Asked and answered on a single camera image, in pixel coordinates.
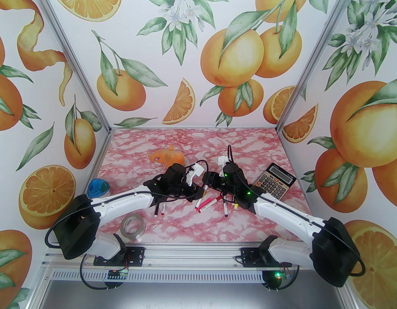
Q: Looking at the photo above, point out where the pink marker pen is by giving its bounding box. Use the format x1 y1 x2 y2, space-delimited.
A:
195 197 224 212

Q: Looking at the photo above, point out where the white marker red cap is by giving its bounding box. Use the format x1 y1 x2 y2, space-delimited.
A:
195 192 217 206

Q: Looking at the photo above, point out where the orange toy figure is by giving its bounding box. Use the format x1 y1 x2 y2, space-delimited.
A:
150 145 185 170

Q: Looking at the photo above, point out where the black desk calculator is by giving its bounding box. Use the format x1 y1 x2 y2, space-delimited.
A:
253 163 297 202

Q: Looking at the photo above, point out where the clear tape roll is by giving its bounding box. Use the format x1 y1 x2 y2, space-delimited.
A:
120 214 145 240

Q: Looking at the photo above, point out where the grey metal sheet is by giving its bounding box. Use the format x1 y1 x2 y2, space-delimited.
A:
41 280 347 309

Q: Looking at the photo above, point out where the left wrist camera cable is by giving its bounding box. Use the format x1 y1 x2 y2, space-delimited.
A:
46 160 209 248

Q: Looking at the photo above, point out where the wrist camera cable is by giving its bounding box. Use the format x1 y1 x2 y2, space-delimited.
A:
46 160 209 248
227 145 366 279

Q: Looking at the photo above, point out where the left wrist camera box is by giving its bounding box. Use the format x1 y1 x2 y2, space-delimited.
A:
185 164 206 179

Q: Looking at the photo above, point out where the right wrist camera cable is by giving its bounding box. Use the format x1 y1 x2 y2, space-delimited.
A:
227 145 366 279

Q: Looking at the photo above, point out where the aluminium back rail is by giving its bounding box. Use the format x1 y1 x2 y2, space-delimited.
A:
109 125 280 130

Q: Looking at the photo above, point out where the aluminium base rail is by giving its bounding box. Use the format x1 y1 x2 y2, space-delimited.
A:
41 232 352 273

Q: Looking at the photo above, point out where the perforated cable tray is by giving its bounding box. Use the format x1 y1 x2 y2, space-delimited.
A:
50 267 270 283

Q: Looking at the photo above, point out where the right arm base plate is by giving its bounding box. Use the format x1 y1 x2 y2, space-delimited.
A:
242 247 293 268

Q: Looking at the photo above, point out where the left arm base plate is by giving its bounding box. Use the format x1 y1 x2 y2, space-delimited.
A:
93 247 145 266

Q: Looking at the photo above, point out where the black base cable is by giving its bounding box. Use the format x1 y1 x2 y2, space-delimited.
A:
80 253 117 291
262 263 299 291

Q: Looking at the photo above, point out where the aluminium frame post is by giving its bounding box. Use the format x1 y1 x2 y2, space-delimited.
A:
275 0 366 137
29 0 111 136

